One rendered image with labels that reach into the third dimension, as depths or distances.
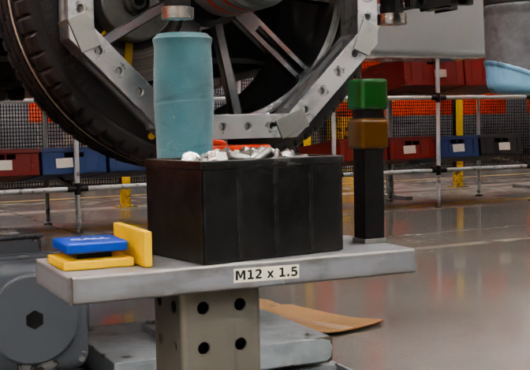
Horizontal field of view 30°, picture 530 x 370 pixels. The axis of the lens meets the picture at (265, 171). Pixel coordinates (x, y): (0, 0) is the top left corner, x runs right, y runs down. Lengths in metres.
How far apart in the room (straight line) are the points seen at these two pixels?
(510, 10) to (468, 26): 1.07
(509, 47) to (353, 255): 0.31
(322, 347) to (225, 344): 0.63
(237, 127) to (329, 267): 0.50
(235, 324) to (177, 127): 0.39
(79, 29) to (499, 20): 0.64
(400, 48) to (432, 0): 0.80
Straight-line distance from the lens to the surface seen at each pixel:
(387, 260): 1.21
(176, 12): 1.34
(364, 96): 1.25
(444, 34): 2.26
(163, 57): 1.45
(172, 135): 1.45
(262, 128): 1.63
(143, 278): 1.08
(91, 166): 5.57
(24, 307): 1.52
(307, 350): 1.76
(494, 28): 1.24
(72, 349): 1.56
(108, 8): 1.99
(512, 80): 1.23
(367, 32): 1.72
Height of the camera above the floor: 0.61
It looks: 3 degrees down
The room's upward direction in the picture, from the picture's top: 1 degrees counter-clockwise
